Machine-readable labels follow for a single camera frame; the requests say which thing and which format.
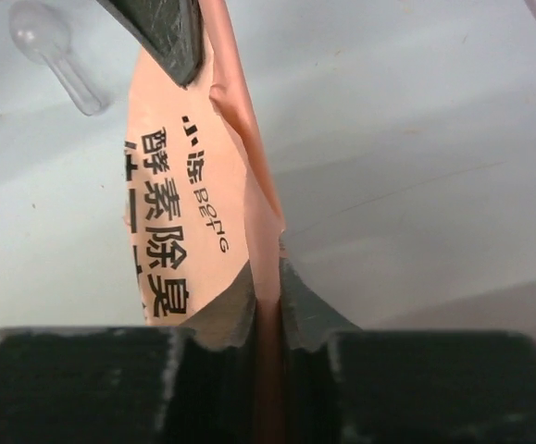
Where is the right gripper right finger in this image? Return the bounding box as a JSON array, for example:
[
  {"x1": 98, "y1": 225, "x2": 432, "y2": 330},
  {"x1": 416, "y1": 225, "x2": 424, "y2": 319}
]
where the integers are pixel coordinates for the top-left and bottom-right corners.
[{"x1": 280, "y1": 250, "x2": 536, "y2": 443}]

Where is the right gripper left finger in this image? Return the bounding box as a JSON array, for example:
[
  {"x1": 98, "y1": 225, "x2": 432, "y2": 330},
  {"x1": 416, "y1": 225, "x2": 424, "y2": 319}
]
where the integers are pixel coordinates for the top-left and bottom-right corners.
[{"x1": 0, "y1": 267, "x2": 256, "y2": 443}]

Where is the clear plastic scoop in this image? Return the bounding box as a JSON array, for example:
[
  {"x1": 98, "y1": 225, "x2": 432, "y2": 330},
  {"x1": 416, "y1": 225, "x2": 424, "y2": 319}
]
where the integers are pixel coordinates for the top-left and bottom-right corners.
[{"x1": 8, "y1": 1, "x2": 105, "y2": 117}]

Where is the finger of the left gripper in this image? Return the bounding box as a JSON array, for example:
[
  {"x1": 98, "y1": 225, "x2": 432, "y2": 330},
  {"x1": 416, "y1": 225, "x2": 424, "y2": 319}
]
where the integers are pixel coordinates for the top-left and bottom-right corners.
[{"x1": 98, "y1": 0, "x2": 204, "y2": 88}]

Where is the pink cat litter bag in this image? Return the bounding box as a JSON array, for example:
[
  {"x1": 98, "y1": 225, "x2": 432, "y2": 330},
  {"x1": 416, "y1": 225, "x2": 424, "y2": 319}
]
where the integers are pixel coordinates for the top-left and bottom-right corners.
[{"x1": 125, "y1": 1, "x2": 286, "y2": 443}]

